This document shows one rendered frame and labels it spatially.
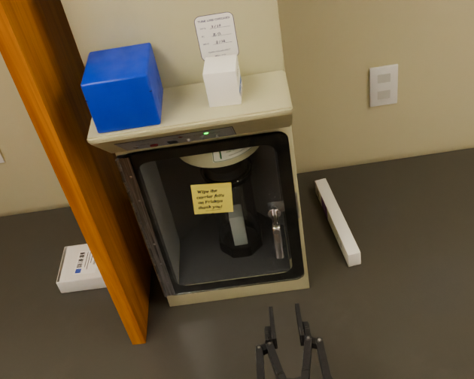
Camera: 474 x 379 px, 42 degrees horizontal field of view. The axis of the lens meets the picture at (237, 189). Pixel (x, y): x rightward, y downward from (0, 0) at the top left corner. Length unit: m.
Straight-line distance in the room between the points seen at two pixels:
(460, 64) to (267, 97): 0.77
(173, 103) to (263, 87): 0.15
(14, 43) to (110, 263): 0.47
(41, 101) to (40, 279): 0.73
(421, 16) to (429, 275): 0.59
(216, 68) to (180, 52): 0.09
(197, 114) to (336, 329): 0.60
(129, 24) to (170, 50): 0.08
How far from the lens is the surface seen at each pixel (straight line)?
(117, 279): 1.24
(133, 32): 1.01
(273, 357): 1.07
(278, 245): 1.22
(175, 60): 1.03
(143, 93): 0.94
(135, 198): 1.19
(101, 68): 0.97
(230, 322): 1.39
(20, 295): 1.62
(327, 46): 1.53
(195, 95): 1.01
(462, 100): 1.72
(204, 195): 1.18
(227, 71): 0.94
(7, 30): 0.94
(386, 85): 1.62
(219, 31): 1.00
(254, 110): 0.95
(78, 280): 1.53
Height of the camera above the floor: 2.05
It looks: 41 degrees down
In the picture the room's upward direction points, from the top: 11 degrees counter-clockwise
